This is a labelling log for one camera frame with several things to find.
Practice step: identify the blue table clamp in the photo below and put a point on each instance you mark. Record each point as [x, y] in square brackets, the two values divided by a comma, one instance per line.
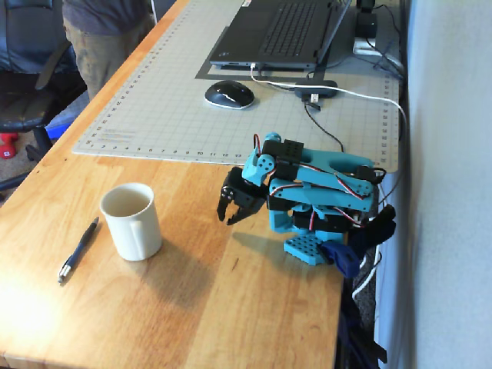
[342, 259]

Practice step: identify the dark blue pen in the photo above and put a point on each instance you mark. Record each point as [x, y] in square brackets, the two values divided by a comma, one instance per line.
[80, 248]

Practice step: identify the black laptop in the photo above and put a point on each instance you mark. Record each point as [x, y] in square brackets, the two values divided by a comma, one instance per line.
[284, 34]

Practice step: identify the blue grey fabric item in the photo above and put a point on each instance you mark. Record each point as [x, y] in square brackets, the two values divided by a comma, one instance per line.
[63, 119]

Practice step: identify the white ceramic mug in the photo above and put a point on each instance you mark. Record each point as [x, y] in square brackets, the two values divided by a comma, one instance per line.
[136, 230]

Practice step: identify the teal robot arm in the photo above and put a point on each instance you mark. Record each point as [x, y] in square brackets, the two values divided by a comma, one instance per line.
[323, 180]

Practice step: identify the grey gridded cutting mat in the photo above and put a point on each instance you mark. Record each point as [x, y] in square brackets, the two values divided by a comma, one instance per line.
[161, 96]

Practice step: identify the dark navy table clamp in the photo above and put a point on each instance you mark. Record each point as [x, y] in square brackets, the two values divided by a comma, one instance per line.
[378, 227]

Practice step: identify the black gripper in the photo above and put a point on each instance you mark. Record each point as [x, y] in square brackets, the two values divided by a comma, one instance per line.
[242, 198]

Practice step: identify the black device on white base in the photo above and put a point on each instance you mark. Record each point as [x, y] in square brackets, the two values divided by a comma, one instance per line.
[365, 27]

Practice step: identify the black computer mouse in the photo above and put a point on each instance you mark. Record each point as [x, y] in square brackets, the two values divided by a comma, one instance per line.
[230, 94]

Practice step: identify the black usb hub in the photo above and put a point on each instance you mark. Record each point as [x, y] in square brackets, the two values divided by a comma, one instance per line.
[316, 88]

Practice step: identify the person in khaki trousers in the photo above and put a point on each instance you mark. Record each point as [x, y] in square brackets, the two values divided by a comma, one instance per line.
[104, 57]

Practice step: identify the black office chair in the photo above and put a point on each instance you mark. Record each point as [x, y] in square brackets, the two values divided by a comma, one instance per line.
[23, 111]

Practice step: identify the red dumbbell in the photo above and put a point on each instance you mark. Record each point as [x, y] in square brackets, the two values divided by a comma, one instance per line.
[5, 148]

